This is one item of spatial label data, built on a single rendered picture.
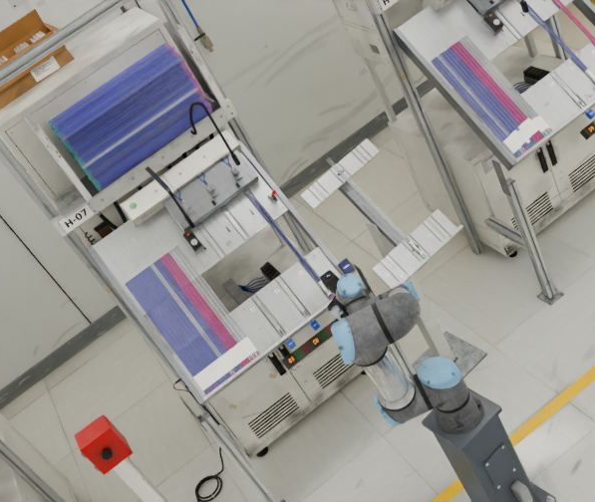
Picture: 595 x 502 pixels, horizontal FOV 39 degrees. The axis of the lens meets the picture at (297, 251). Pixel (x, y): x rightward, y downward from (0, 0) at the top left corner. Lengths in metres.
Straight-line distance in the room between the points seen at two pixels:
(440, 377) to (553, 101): 1.35
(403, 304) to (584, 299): 1.59
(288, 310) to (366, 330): 0.88
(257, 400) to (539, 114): 1.60
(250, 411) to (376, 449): 0.53
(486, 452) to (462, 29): 1.65
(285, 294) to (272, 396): 0.63
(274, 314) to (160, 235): 0.52
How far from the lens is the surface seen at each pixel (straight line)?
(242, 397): 3.46
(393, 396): 2.47
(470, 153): 3.59
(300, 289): 3.04
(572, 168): 3.95
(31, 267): 4.75
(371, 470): 3.43
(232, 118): 3.19
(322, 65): 4.97
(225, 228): 3.11
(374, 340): 2.18
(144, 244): 3.13
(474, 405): 2.65
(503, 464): 2.84
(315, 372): 3.57
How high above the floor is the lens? 2.59
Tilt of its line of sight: 34 degrees down
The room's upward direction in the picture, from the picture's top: 31 degrees counter-clockwise
